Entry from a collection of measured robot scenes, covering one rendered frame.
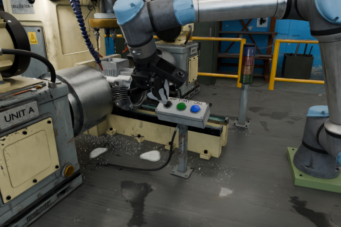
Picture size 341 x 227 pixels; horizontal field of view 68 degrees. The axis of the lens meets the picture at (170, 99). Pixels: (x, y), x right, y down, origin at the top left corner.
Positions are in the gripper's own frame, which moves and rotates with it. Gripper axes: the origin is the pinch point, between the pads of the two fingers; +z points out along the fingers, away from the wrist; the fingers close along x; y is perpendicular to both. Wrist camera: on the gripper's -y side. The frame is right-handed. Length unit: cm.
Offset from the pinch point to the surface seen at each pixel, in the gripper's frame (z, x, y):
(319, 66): 344, -439, -91
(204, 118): 3.4, 1.9, -13.5
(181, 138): 12.7, 5.4, -4.9
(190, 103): 1.8, -2.2, -7.5
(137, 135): 29.5, -0.8, 22.6
